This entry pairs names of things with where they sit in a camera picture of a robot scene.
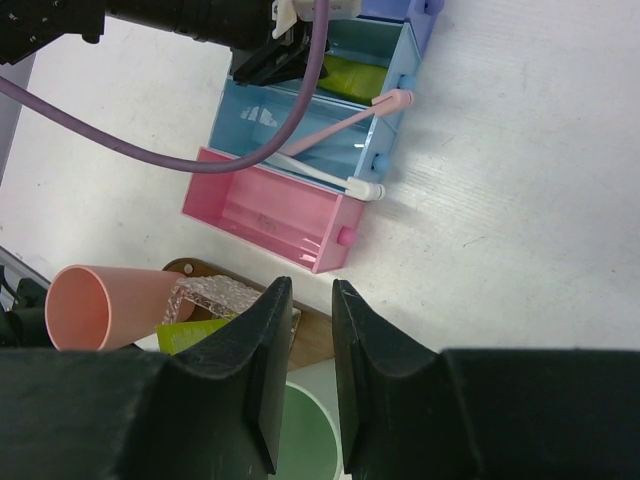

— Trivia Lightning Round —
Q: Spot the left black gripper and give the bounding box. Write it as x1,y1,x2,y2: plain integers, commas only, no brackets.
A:
106,0,311,86

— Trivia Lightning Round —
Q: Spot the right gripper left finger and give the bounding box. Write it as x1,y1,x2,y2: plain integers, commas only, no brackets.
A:
1,277,293,479

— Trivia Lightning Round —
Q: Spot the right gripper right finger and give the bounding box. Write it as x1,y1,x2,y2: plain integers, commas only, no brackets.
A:
332,280,639,479

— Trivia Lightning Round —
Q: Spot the light blue toothbrush bin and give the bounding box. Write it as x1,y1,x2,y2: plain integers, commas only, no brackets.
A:
207,79,406,194

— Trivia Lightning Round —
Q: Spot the brown wooden oval tray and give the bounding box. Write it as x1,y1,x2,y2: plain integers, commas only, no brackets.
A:
163,258,334,372

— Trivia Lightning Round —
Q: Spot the pink plastic cup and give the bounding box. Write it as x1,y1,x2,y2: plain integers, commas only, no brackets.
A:
45,265,185,351

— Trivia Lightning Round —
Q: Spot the pink bin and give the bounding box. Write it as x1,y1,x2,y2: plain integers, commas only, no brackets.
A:
182,166,365,274

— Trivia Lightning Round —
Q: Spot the dark blue bin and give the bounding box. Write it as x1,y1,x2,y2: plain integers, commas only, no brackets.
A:
359,0,445,58

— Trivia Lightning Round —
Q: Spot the yellow-green toothpaste tube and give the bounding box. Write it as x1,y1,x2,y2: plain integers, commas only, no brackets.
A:
318,55,387,105
156,318,229,355

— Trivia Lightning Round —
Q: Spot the white toothbrush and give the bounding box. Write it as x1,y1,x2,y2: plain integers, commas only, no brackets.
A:
265,152,386,202

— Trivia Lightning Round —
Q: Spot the pink toothbrush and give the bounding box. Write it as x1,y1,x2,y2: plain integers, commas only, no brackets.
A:
280,88,414,157

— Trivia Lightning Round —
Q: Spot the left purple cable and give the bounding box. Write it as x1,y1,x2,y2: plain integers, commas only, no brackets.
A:
0,0,331,175

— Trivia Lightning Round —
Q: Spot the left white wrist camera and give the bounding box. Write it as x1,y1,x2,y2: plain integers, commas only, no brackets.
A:
271,0,362,39

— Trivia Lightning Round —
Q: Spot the green plastic cup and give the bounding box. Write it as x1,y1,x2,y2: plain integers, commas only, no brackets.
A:
269,382,343,480

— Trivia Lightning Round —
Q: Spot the clear textured plastic box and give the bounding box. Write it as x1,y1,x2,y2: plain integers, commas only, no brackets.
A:
161,275,301,355

